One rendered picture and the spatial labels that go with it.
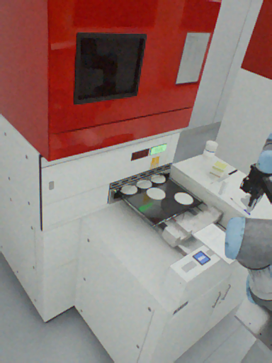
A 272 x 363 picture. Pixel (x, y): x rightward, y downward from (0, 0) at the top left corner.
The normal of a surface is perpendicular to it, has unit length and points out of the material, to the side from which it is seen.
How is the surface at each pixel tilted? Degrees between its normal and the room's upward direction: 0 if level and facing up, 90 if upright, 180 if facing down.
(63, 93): 90
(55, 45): 90
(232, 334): 0
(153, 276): 0
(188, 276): 0
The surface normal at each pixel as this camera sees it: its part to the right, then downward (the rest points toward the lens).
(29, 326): 0.15, -0.81
